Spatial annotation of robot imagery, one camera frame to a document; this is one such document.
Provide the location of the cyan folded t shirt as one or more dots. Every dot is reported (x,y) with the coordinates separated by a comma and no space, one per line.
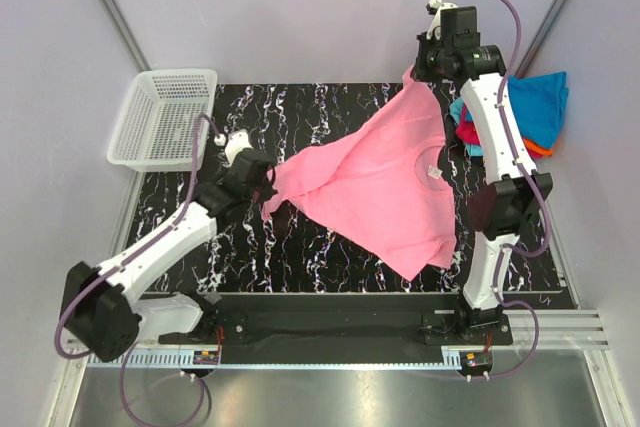
(454,111)

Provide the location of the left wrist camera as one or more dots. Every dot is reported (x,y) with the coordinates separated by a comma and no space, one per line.
(233,143)

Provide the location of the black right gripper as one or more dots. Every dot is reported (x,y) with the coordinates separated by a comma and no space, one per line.
(418,72)

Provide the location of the magenta folded t shirt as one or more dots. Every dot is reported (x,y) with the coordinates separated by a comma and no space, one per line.
(466,130)

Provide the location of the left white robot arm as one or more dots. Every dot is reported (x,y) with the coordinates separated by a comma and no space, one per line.
(104,307)

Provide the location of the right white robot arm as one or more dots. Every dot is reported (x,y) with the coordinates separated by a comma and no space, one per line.
(514,191)

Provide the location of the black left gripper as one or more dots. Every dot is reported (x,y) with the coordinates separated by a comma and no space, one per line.
(268,191)

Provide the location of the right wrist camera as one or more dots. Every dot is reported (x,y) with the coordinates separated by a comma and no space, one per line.
(453,27)

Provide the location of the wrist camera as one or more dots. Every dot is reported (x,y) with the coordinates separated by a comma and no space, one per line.
(233,143)
(453,27)

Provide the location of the white plastic basket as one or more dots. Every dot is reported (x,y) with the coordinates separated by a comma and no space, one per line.
(155,127)

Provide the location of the pink t shirt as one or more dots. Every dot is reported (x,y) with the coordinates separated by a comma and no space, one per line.
(380,187)

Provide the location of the black marbled table mat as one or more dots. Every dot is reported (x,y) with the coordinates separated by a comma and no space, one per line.
(296,255)

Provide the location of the orange folded t shirt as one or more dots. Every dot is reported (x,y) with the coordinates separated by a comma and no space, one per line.
(536,151)

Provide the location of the blue folded t shirt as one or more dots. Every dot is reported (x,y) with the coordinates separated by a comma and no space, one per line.
(539,106)

